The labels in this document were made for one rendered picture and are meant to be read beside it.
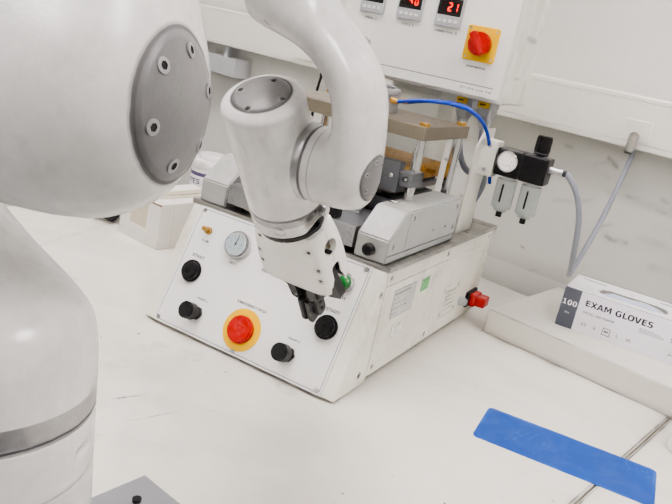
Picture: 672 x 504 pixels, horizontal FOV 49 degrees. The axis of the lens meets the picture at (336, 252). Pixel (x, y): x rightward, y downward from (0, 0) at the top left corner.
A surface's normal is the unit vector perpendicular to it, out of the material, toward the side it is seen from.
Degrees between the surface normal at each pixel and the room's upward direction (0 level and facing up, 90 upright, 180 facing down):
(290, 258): 126
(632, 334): 90
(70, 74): 79
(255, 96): 35
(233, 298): 65
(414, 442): 0
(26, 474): 88
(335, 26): 45
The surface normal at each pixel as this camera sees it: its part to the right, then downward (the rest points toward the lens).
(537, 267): -0.65, 0.10
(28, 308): 0.55, -0.61
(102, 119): 0.41, 0.32
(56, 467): 0.87, 0.26
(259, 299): -0.37, -0.26
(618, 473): 0.19, -0.94
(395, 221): -0.18, -0.61
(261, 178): -0.33, 0.72
